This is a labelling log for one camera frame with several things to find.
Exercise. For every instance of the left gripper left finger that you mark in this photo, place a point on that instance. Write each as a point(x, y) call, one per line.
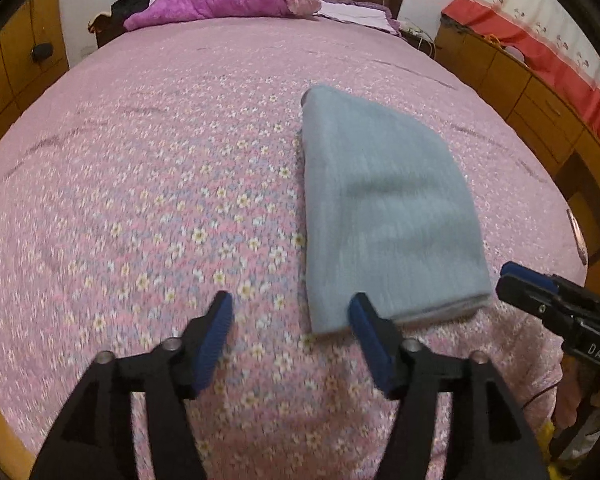
point(92, 436)

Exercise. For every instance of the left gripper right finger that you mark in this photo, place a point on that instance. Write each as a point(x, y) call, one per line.
point(488, 436)

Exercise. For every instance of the grey knit pant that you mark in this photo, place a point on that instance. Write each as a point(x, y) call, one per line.
point(388, 214)

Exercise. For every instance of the wooden dresser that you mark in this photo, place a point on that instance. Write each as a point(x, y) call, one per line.
point(550, 127)

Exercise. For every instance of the pink floral bedspread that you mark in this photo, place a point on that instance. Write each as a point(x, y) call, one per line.
point(168, 165)

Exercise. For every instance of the red floral curtain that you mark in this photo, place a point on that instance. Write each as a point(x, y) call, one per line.
point(551, 41)

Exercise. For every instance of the pink striped pillow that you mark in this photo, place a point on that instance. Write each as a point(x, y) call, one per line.
point(367, 14)

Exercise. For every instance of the black wardrobe knob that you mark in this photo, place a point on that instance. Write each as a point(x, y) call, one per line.
point(42, 52)

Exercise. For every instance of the wooden wardrobe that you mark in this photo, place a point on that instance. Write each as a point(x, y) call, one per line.
point(22, 81)

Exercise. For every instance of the dark clothes beside bed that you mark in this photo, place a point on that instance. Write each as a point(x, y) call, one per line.
point(107, 26)

